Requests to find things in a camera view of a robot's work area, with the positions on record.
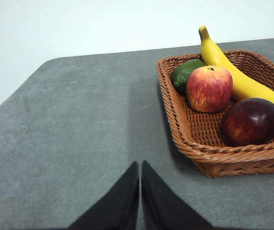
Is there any yellow banana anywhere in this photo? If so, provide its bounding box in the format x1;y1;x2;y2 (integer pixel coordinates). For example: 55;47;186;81
198;25;274;113

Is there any green vegetable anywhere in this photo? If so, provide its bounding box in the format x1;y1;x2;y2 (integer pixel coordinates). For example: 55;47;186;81
170;58;207;95

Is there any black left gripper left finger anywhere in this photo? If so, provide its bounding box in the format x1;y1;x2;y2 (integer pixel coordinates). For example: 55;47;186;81
67;161;140;230

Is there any brown wicker basket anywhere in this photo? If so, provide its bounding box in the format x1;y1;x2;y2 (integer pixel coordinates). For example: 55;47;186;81
156;49;274;178

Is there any red yellow apple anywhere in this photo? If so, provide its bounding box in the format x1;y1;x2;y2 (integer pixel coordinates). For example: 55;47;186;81
186;65;234;113

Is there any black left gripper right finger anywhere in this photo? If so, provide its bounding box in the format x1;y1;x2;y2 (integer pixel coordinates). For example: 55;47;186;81
141;160;215;230

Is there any dark red plum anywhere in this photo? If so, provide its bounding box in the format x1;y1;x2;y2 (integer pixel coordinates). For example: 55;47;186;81
220;97;274;148

